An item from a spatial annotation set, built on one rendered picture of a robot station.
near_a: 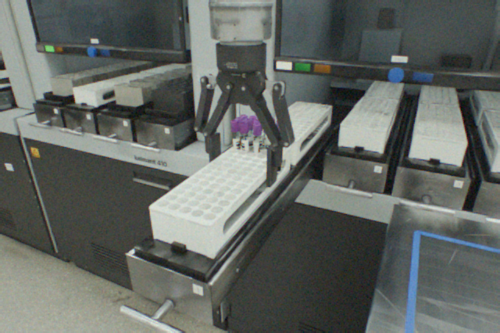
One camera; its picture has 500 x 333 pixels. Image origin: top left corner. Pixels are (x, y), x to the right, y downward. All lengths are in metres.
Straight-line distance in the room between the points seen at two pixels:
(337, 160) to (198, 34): 0.48
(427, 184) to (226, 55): 0.49
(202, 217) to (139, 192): 0.73
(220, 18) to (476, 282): 0.45
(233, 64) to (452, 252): 0.39
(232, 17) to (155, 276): 0.36
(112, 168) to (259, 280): 0.59
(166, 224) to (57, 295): 1.30
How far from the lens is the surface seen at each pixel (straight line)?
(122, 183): 1.21
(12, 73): 1.63
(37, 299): 1.77
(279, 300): 1.10
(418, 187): 0.80
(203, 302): 0.47
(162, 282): 0.49
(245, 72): 0.54
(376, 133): 0.80
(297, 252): 0.96
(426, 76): 0.79
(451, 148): 0.80
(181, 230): 0.47
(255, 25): 0.50
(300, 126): 0.78
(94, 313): 1.61
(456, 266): 0.51
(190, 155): 0.97
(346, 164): 0.80
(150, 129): 1.03
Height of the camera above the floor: 1.11
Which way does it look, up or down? 26 degrees down
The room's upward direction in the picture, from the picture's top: straight up
